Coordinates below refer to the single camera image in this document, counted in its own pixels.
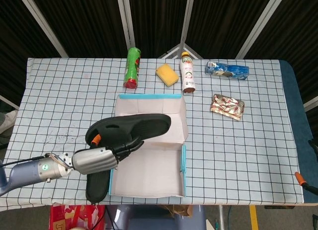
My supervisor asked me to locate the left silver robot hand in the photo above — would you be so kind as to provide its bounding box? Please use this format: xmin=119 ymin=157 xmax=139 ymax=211
xmin=71 ymin=133 xmax=145 ymax=175

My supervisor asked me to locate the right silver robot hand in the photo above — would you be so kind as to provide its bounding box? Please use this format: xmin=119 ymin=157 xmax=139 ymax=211
xmin=295 ymin=172 xmax=318 ymax=194

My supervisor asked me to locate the black rubber slipper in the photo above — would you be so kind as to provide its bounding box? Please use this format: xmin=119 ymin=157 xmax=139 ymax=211
xmin=85 ymin=169 xmax=112 ymax=205
xmin=85 ymin=113 xmax=172 ymax=148

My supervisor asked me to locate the light blue shoe box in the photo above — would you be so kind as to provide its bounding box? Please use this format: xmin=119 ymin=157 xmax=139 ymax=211
xmin=108 ymin=93 xmax=188 ymax=198

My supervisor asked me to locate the red printed bag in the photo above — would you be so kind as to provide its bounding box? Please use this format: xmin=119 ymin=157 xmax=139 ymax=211
xmin=49 ymin=202 xmax=106 ymax=230

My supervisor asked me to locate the white checkered tablecloth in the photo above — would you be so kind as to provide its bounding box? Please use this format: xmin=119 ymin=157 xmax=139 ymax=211
xmin=0 ymin=57 xmax=305 ymax=211

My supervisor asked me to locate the blue-grey plastic stool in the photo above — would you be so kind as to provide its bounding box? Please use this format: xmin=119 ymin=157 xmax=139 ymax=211
xmin=105 ymin=204 xmax=207 ymax=230

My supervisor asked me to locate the metal table leg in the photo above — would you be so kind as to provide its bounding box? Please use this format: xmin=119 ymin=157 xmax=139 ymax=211
xmin=218 ymin=205 xmax=226 ymax=230

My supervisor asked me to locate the green chips can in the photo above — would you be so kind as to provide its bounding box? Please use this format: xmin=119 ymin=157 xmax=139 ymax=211
xmin=123 ymin=47 xmax=142 ymax=89

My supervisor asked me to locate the crumpled foil snack packet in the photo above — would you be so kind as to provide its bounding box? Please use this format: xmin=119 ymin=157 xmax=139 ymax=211
xmin=210 ymin=93 xmax=246 ymax=121

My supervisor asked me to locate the yellow sponge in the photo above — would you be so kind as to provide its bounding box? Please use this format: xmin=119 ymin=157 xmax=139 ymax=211
xmin=156 ymin=63 xmax=179 ymax=87

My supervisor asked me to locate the white drink bottle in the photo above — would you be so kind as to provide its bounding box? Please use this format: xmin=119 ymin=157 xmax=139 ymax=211
xmin=180 ymin=51 xmax=196 ymax=94

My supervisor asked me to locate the blue cookie package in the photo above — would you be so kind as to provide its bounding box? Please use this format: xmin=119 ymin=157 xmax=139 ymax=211
xmin=205 ymin=61 xmax=250 ymax=81

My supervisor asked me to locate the dark folding screen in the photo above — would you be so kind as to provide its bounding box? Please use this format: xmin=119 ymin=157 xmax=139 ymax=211
xmin=0 ymin=0 xmax=318 ymax=110

